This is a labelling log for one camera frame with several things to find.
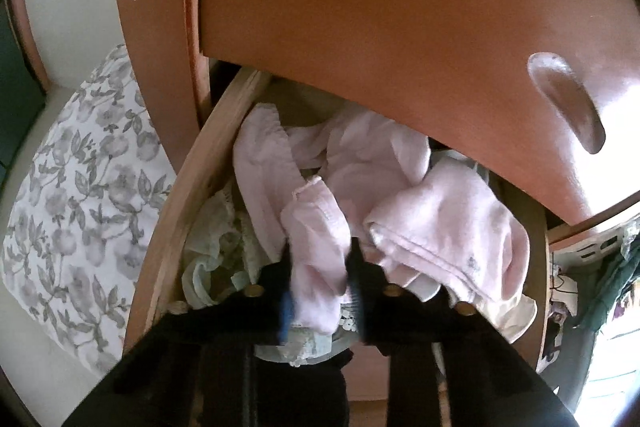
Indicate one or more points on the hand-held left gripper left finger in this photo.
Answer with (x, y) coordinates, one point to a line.
(286, 312)

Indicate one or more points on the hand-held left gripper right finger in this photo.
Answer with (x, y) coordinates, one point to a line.
(357, 297)

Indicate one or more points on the pale blue lace underwear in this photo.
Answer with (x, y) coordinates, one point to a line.
(310, 342)

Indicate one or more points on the mint lace underwear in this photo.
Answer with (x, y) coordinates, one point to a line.
(210, 227)

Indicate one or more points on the cream underwear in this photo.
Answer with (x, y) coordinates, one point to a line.
(515, 317)

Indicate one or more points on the closed wooden drawer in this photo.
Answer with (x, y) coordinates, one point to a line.
(375, 7)

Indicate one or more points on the grey floral blanket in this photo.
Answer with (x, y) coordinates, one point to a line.
(90, 187)

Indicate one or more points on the teal jacket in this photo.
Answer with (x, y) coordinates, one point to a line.
(615, 287)

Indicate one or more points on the dark green cabinet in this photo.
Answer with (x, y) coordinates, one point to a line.
(15, 82)

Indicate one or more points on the pink pole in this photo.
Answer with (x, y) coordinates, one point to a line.
(30, 37)

